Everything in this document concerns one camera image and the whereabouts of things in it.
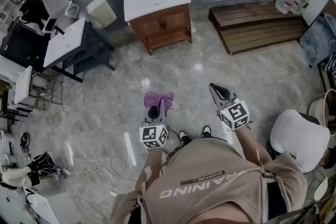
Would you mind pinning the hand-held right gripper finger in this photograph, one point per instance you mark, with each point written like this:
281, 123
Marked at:
215, 99
227, 93

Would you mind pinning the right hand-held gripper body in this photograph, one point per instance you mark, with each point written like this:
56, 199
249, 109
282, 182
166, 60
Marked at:
235, 115

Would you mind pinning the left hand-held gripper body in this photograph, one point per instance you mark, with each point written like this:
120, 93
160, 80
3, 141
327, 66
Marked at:
153, 137

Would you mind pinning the purple cloth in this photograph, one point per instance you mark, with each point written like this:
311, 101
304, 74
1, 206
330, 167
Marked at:
157, 98

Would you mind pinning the person's right forearm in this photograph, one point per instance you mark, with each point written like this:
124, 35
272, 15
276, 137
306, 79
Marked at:
249, 141

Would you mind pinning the person's left forearm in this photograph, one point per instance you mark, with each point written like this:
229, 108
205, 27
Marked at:
155, 157

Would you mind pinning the person's left shoe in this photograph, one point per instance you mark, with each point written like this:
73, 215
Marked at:
184, 137

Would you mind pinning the person's shoe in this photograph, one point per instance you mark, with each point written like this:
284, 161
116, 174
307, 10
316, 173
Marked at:
184, 137
206, 131

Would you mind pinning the person's right shoe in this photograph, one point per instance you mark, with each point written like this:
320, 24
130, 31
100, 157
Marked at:
206, 131

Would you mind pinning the person's beige shirt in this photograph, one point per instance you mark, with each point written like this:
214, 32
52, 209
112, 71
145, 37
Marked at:
210, 162

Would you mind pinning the wooden slatted platform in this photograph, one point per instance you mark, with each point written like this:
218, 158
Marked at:
257, 29

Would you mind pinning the round beige bucket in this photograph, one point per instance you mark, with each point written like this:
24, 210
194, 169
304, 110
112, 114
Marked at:
319, 112

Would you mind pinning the black white striped fabric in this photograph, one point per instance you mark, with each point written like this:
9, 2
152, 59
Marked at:
329, 63

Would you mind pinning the clear plastic bag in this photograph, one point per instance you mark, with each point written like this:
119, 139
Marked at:
320, 39

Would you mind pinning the white rectangular basin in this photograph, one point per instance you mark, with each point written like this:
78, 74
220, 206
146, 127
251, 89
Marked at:
64, 44

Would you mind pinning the cream plastic trash bin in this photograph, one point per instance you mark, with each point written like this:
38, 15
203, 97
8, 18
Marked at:
102, 11

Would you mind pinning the white mesh office chair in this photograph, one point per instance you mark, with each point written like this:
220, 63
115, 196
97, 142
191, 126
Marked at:
55, 0

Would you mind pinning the white cubby shelf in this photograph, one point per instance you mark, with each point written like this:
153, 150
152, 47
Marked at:
8, 8

